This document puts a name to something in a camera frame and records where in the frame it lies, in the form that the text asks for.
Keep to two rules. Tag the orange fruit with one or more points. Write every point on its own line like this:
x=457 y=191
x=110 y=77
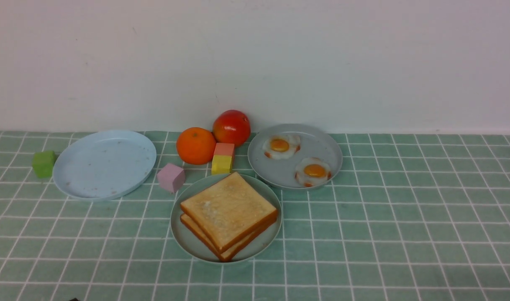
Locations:
x=196 y=146

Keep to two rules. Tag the toast slice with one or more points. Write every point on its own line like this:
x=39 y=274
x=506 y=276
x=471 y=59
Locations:
x=204 y=236
x=228 y=211

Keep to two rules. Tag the pink and yellow block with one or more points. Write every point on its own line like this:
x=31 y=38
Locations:
x=223 y=158

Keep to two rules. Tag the green plate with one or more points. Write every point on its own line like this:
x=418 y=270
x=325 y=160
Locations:
x=197 y=187

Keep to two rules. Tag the light blue plate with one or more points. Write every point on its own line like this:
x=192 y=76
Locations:
x=104 y=165

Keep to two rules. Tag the rear fried egg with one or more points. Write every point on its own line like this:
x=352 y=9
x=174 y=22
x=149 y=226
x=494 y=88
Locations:
x=280 y=147

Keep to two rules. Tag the front fried egg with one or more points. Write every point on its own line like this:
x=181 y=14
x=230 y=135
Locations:
x=312 y=171

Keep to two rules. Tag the fried egg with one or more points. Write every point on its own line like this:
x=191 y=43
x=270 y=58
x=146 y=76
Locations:
x=312 y=171
x=280 y=147

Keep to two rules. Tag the pink cube block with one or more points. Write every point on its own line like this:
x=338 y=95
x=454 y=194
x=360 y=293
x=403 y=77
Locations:
x=171 y=177

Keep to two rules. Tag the green cube block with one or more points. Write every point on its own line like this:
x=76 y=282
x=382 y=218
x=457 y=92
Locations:
x=43 y=164

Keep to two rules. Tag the grey plate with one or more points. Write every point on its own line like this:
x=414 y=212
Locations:
x=281 y=173

